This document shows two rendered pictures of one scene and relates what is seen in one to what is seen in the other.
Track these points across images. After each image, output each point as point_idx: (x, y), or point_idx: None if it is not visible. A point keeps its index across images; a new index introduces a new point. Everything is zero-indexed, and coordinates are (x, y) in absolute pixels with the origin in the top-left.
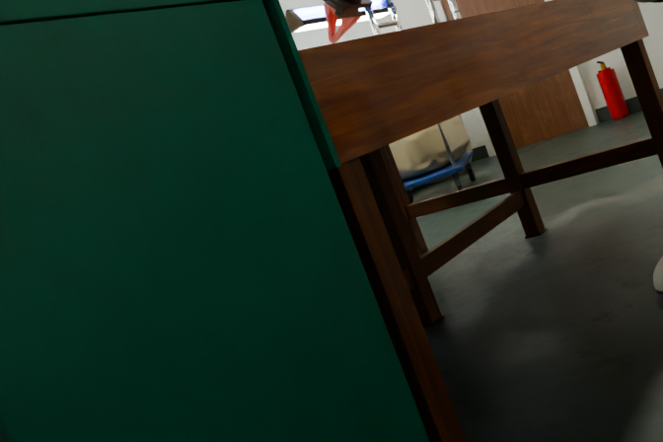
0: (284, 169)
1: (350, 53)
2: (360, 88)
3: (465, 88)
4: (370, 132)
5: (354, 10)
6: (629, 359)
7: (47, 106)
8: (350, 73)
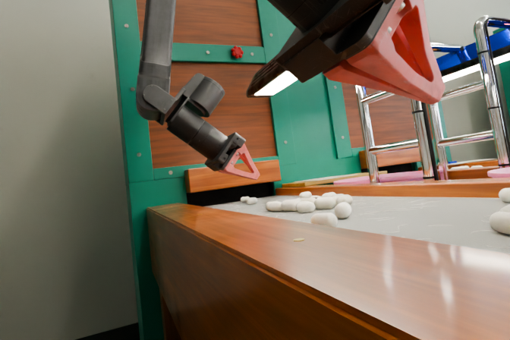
0: (135, 259)
1: (152, 219)
2: (154, 243)
3: (181, 316)
4: (156, 273)
5: (212, 166)
6: None
7: (128, 209)
8: (152, 231)
